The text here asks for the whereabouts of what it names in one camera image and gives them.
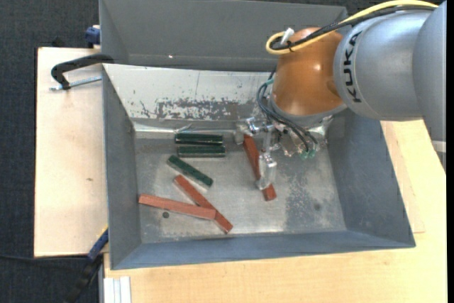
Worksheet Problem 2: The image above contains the pale wood board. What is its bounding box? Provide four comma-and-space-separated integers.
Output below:
33, 47, 109, 258

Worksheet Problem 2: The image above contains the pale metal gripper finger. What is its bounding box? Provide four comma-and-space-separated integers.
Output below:
255, 153, 278, 189
234, 119, 265, 145

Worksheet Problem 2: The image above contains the dark green flat block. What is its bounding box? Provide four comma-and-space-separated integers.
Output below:
177, 144, 227, 158
166, 154, 215, 191
174, 132, 225, 146

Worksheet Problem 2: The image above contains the red-brown flat block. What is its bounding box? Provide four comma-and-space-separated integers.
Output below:
138, 194, 218, 221
242, 134, 277, 202
172, 175, 234, 235

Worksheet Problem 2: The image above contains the grey metal bin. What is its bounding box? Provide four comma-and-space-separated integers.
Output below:
98, 0, 416, 270

